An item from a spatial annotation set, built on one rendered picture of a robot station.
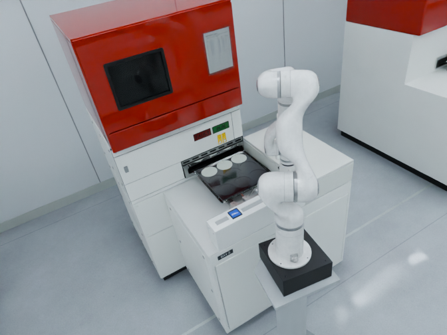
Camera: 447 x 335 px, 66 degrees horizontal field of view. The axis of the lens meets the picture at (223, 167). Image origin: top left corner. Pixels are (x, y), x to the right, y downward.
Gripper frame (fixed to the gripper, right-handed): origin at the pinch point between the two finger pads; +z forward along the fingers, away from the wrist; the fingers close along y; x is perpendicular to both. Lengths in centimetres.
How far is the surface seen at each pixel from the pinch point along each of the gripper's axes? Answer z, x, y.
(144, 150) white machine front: -17, -57, -58
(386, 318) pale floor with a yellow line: 97, 37, 47
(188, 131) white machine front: -18, -28, -58
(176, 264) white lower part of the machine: 82, -60, -58
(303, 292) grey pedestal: 15, -29, 46
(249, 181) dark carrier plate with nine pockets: 7.3, -10.0, -23.6
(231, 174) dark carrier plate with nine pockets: 7.3, -15.3, -36.0
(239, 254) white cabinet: 25.5, -36.8, 4.9
